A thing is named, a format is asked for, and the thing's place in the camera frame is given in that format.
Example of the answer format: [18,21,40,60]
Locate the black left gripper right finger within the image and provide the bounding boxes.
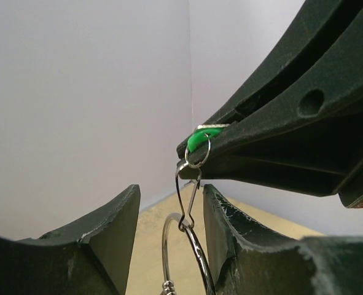
[203,184,363,294]

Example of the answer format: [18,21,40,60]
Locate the green tag key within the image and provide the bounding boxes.
[187,124,230,152]

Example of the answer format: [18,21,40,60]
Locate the large silver keyring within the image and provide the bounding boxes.
[158,135,217,295]

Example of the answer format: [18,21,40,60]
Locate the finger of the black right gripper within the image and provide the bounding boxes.
[208,1,363,126]
[176,45,363,197]

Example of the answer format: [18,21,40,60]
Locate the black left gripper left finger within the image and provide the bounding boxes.
[0,184,141,294]

